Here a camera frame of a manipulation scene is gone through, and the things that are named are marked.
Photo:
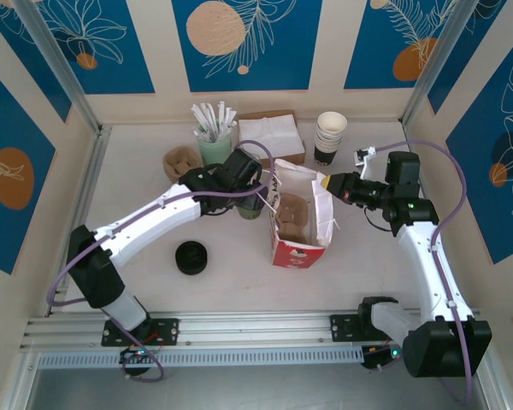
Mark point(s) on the black mounting plate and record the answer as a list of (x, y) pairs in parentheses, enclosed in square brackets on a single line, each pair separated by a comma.
[(342, 329), (166, 331)]

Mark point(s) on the mint green straw holder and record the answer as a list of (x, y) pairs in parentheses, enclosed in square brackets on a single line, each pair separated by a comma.
[(214, 149)]

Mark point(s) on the aluminium frame post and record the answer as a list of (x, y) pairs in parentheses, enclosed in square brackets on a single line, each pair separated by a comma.
[(57, 60), (436, 60)]

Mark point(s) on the aluminium side rail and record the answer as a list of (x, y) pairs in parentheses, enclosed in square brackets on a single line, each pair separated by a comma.
[(87, 179)]

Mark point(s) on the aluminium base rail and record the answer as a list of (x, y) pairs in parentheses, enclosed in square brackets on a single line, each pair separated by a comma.
[(256, 329)]

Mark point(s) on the stack of paper cups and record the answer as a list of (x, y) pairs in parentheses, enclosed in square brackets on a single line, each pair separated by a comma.
[(330, 141)]

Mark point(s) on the red paper takeout bag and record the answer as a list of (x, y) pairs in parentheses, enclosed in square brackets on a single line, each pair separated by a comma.
[(297, 256)]

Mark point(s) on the stack of black cup lids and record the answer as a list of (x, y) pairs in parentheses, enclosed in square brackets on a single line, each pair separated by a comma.
[(191, 256)]

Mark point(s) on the brown pulp cup carrier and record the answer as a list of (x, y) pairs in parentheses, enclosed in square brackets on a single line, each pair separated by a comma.
[(291, 218)]

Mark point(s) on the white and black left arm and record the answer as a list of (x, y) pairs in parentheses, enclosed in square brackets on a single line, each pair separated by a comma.
[(145, 222)]

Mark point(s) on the white paper napkins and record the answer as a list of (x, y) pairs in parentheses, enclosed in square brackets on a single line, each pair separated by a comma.
[(278, 132)]

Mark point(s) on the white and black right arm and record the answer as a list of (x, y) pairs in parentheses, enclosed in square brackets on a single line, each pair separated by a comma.
[(427, 273)]

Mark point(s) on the small circuit board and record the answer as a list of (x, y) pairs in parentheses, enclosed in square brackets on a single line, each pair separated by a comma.
[(137, 353), (380, 356)]

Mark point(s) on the green coffee cup black lid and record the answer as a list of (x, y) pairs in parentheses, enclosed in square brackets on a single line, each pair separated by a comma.
[(252, 211)]

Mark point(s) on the stack of pulp cup carriers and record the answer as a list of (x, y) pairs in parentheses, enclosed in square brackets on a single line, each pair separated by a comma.
[(180, 164)]

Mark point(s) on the brown cardboard napkin tray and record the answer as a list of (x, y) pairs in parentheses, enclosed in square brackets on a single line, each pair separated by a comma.
[(297, 154)]

